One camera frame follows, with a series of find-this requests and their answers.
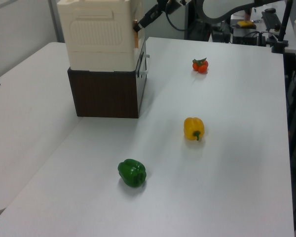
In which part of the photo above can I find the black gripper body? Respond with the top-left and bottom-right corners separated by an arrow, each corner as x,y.
139,2 -> 165,28

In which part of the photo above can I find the cream cabinet door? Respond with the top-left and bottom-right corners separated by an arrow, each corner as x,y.
130,0 -> 146,51

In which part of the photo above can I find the copper door handle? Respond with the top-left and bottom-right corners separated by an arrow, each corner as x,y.
134,19 -> 141,49

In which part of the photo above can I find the cream plastic toy cabinet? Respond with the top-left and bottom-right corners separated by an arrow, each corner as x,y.
57,0 -> 146,73

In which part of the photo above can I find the red toy tomato cluster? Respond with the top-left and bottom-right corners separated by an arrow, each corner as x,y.
192,57 -> 210,74

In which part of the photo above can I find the dark brown wooden box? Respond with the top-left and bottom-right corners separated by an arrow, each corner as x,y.
67,37 -> 148,119

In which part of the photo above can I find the yellow block on desk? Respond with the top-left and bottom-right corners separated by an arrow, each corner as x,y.
236,20 -> 255,29

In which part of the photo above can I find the black electronics box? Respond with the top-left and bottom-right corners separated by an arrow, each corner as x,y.
232,26 -> 266,46

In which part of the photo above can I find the yellow toy bell pepper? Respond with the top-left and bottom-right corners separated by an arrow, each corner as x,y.
183,117 -> 205,142

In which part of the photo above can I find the black keyboard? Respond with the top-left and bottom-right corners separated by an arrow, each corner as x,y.
261,10 -> 282,32

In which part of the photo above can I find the black pole with clamp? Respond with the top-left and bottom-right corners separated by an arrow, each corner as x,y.
271,0 -> 295,54

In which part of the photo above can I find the white background desk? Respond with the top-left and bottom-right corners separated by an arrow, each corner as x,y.
229,4 -> 296,53

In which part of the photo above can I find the green toy bell pepper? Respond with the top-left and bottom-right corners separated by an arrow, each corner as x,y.
117,158 -> 148,188

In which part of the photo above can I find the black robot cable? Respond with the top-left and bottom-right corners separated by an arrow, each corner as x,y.
164,9 -> 188,32

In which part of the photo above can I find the white drawer handle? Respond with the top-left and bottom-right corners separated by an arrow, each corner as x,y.
135,51 -> 151,76

